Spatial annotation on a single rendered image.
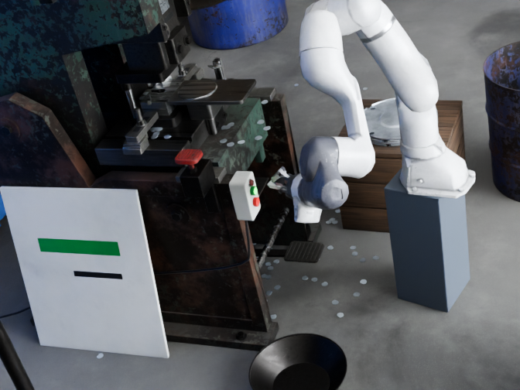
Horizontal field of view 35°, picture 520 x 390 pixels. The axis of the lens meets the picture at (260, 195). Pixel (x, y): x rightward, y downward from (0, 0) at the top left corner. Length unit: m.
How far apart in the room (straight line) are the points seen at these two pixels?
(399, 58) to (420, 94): 0.11
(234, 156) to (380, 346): 0.75
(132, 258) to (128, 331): 0.29
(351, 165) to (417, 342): 0.81
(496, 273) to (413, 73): 0.88
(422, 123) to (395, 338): 0.71
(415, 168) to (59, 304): 1.27
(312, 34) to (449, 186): 0.68
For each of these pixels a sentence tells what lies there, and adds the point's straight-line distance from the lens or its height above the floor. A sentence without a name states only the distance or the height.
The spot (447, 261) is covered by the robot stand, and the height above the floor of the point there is 0.19.
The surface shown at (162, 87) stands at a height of 0.78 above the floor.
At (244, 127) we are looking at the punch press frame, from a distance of 2.63.
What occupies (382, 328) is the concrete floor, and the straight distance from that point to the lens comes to 2.72.
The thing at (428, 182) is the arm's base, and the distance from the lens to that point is 2.48.
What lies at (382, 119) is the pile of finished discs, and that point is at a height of 0.38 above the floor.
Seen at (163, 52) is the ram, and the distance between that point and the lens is 2.48.
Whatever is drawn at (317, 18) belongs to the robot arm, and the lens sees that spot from 2.09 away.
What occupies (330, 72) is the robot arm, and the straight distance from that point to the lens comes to 2.05.
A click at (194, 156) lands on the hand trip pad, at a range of 2.27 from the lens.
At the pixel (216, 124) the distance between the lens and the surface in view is 2.57.
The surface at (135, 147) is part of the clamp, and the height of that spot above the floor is 0.73.
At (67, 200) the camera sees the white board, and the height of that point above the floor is 0.55.
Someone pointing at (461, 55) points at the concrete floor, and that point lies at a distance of 4.29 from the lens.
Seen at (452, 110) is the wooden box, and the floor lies 0.35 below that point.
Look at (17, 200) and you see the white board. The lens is 2.79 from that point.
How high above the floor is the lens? 1.88
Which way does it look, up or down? 33 degrees down
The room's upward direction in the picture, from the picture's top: 13 degrees counter-clockwise
